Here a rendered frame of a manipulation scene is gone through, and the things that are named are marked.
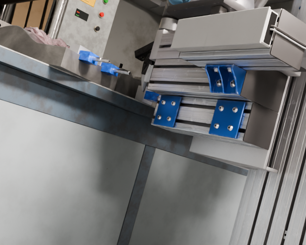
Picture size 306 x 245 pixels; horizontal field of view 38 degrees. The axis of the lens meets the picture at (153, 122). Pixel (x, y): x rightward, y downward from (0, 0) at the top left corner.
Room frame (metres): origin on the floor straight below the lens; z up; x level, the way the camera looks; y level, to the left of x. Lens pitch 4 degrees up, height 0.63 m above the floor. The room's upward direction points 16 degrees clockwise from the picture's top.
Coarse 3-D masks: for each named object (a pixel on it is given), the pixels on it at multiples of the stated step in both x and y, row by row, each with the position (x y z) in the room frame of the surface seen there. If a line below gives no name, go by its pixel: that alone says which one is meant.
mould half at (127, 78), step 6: (120, 78) 1.46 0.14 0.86; (126, 78) 1.48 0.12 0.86; (132, 78) 1.49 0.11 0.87; (120, 84) 1.47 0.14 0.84; (126, 84) 1.48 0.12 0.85; (132, 84) 1.50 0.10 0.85; (138, 84) 1.51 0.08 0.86; (114, 90) 1.46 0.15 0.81; (120, 90) 1.47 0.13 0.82; (126, 90) 1.49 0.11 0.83; (132, 90) 1.50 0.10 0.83; (132, 96) 1.51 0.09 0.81
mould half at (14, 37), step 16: (0, 32) 1.33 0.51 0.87; (16, 32) 1.29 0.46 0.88; (16, 48) 1.28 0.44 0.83; (32, 48) 1.25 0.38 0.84; (48, 48) 1.22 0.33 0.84; (64, 48) 1.19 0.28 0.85; (64, 64) 1.20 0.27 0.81; (80, 64) 1.25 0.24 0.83; (96, 80) 1.32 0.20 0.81; (112, 80) 1.39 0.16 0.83
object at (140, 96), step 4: (140, 88) 1.47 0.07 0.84; (136, 92) 1.48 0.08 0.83; (140, 92) 1.47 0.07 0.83; (144, 92) 1.46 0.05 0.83; (148, 92) 1.45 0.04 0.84; (152, 92) 1.44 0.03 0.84; (136, 96) 1.48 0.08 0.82; (140, 96) 1.47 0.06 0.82; (144, 96) 1.46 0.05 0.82; (148, 96) 1.45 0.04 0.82; (152, 96) 1.44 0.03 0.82; (156, 96) 1.45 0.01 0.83; (140, 100) 1.46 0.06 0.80; (144, 100) 1.47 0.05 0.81; (148, 100) 1.47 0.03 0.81; (152, 100) 1.44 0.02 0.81; (156, 100) 1.45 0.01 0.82; (148, 104) 1.49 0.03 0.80
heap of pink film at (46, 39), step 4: (24, 28) 1.36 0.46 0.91; (28, 28) 1.35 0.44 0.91; (32, 28) 1.34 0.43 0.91; (36, 28) 1.35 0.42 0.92; (32, 32) 1.33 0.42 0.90; (36, 32) 1.34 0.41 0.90; (40, 32) 1.34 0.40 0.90; (44, 32) 1.36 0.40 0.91; (40, 36) 1.33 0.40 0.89; (44, 36) 1.33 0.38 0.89; (48, 36) 1.36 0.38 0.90; (44, 40) 1.32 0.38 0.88; (48, 40) 1.33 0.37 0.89; (52, 40) 1.45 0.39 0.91; (56, 40) 1.45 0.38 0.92; (60, 40) 1.46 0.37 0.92; (52, 44) 1.34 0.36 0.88; (56, 44) 1.43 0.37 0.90; (60, 44) 1.43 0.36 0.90; (64, 44) 1.44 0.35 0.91; (68, 48) 1.42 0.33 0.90
